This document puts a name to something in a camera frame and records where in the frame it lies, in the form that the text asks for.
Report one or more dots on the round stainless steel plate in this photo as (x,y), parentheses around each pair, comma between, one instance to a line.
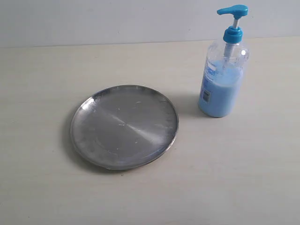
(124,127)

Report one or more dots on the blue soap pump bottle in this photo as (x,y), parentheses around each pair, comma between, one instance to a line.
(224,67)

